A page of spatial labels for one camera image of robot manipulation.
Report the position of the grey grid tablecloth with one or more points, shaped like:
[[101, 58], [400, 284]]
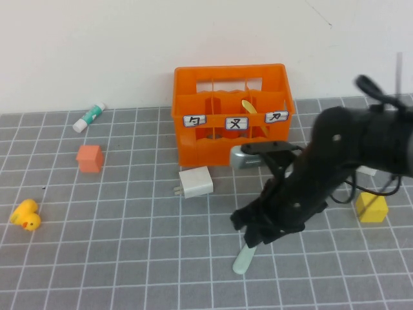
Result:
[[129, 258]]

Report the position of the mint green plastic spoon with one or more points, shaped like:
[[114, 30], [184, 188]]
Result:
[[243, 263]]

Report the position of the salmon orange cube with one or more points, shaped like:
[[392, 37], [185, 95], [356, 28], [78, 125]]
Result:
[[89, 159]]

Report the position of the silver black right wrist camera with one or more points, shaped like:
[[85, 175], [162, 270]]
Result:
[[248, 159]]

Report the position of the white cube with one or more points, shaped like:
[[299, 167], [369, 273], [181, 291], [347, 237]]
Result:
[[368, 171]]

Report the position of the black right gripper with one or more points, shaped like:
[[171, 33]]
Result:
[[290, 206]]

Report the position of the yellow plastic knife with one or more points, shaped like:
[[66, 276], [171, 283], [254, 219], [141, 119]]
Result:
[[250, 108]]

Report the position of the white power adapter plug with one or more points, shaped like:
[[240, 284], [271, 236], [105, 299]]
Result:
[[197, 182]]

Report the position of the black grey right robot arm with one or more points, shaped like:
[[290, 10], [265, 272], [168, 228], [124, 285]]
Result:
[[364, 142]]

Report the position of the orange plastic cutlery holder crate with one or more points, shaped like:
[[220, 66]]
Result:
[[193, 151]]

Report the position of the yellow cube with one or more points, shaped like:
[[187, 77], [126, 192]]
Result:
[[374, 211]]

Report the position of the white green glue stick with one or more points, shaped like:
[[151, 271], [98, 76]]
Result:
[[88, 117]]

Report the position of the yellow rubber duck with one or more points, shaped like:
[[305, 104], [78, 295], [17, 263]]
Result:
[[27, 216]]

